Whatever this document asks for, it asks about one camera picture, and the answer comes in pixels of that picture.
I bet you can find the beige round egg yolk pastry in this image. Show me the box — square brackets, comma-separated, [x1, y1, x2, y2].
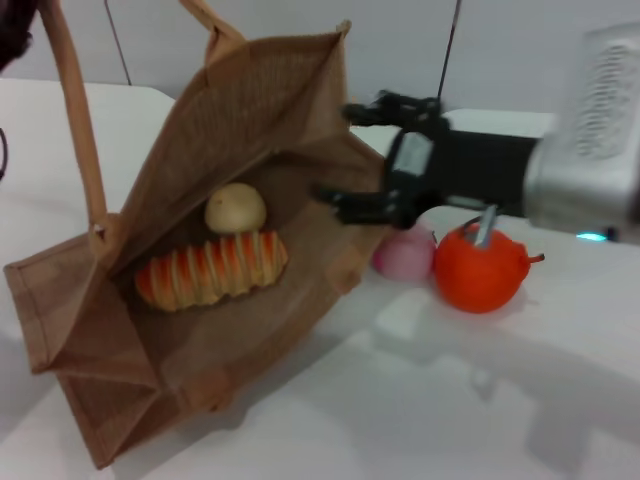
[203, 182, 268, 235]

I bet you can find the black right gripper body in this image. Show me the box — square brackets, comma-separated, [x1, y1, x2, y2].
[383, 117, 537, 222]

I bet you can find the pink peach toy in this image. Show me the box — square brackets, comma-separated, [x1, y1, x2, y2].
[370, 214, 437, 282]

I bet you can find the orange pear-shaped fruit toy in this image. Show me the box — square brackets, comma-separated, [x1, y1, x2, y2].
[432, 223, 546, 315]

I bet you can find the right wrist camera housing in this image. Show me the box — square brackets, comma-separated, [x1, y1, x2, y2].
[563, 22, 640, 162]

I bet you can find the brown jute tote bag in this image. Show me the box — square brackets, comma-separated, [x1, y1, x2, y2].
[2, 0, 390, 471]

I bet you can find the right arm cable connector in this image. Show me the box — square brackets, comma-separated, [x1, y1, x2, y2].
[462, 203, 500, 250]

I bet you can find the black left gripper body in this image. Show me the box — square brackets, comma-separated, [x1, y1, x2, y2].
[0, 0, 40, 69]

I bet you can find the orange striped long bread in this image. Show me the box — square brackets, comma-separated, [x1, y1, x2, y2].
[133, 229, 290, 314]

